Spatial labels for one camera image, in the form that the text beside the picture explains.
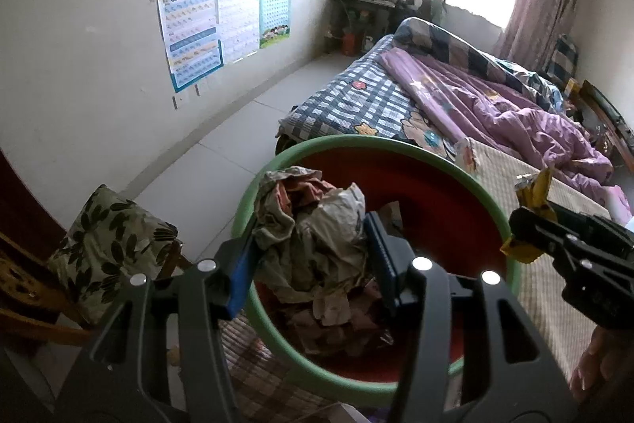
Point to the blue chart wall poster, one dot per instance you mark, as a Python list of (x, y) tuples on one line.
[(190, 36)]

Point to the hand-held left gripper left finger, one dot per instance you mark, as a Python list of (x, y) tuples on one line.
[(242, 274)]

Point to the grey paper wrapper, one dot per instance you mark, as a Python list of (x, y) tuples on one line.
[(317, 239)]

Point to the wooden chair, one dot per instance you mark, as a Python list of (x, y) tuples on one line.
[(25, 294)]

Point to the red basin with green rim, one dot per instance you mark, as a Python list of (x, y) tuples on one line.
[(446, 205)]

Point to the green-edged chart wall poster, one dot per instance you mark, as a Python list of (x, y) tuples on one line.
[(275, 6)]

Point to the pile of wrappers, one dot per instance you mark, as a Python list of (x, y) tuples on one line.
[(342, 324)]

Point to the white chart wall poster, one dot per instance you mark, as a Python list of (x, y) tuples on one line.
[(238, 21)]

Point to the pink cloth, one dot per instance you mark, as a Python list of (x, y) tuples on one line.
[(616, 202)]

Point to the person's right hand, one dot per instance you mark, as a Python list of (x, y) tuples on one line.
[(599, 358)]

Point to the wooden headboard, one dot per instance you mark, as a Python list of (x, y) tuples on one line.
[(604, 115)]

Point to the plaid pillow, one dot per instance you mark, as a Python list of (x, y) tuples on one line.
[(562, 61)]

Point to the yellow snack wrapper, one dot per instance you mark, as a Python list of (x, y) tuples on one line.
[(535, 190)]

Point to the brown checked mat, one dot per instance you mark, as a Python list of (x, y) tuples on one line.
[(267, 368)]

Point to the blue plaid bed sheet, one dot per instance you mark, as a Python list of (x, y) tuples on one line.
[(346, 101)]

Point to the cluttered wooden side desk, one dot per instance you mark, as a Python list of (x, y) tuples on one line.
[(356, 21)]

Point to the purple quilt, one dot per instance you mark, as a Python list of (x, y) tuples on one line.
[(470, 106)]

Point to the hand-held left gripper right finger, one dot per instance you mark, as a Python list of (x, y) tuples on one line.
[(381, 254)]

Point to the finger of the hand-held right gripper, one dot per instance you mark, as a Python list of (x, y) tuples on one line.
[(545, 234), (589, 222)]

